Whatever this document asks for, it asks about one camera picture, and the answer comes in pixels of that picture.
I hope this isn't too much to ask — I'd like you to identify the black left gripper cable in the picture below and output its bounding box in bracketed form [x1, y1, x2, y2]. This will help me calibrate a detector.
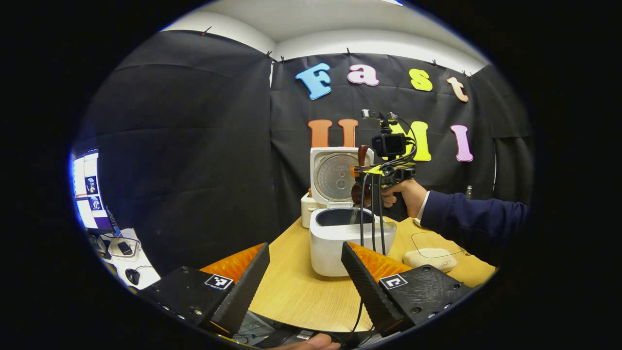
[347, 299, 370, 341]

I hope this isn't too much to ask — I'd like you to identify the clear plastic lid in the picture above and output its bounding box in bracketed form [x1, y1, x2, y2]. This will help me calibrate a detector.
[411, 231, 469, 256]

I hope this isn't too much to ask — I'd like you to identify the white toaster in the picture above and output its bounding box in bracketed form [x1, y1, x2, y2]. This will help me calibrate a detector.
[300, 189, 316, 229]

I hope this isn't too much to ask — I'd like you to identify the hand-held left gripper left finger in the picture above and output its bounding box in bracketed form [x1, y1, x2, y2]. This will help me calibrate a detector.
[138, 242, 271, 336]

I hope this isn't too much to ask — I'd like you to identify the brown wooden spoon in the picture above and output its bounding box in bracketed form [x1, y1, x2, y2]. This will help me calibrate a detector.
[351, 144, 372, 206]

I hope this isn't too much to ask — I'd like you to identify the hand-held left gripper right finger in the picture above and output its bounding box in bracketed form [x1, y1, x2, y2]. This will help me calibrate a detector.
[341, 242, 474, 337]

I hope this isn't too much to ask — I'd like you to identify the white rice cooker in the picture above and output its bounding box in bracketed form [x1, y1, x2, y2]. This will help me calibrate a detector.
[309, 147, 397, 278]

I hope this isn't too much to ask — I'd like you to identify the white side desk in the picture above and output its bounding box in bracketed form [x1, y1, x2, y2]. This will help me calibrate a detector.
[87, 227, 161, 290]

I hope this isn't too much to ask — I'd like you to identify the computer monitor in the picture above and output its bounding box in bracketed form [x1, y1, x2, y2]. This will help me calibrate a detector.
[72, 148, 113, 231]

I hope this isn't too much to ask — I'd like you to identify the cream box of rice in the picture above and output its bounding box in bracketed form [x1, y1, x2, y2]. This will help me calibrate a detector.
[402, 248, 458, 273]

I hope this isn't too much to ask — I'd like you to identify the black backdrop cloth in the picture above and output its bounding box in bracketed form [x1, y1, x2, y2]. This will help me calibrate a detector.
[73, 30, 535, 278]

